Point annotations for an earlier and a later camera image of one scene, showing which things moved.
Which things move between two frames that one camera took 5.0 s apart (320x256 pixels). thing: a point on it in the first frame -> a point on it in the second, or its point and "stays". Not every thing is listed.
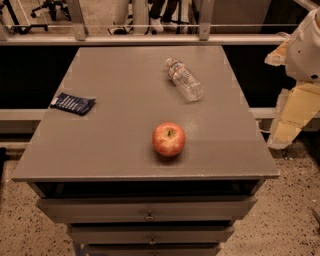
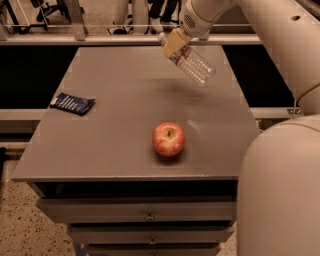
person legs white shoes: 162,21 stays
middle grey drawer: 150,233 stays
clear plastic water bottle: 186,82 -> 188,61
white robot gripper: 306,53 -> 194,22
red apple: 168,139 stays
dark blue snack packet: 72,104 stays
